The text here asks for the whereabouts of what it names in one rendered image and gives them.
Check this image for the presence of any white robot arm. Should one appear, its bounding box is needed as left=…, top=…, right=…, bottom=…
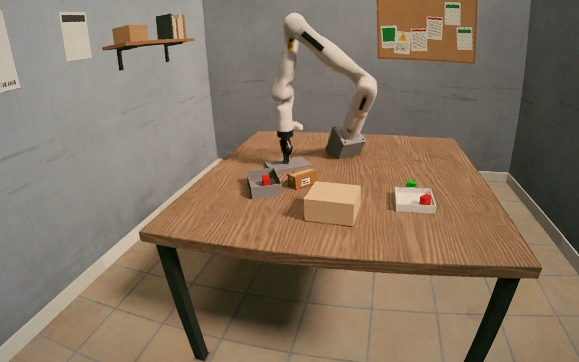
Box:
left=271, top=13, right=377, bottom=140

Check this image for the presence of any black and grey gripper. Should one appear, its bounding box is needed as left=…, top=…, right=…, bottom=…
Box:
left=277, top=130, right=293, bottom=163

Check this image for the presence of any light wooden cabinet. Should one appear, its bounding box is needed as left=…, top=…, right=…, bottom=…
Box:
left=304, top=181, right=361, bottom=226

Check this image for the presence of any grey lid with small knob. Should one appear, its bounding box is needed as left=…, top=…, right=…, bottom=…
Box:
left=265, top=156, right=311, bottom=174

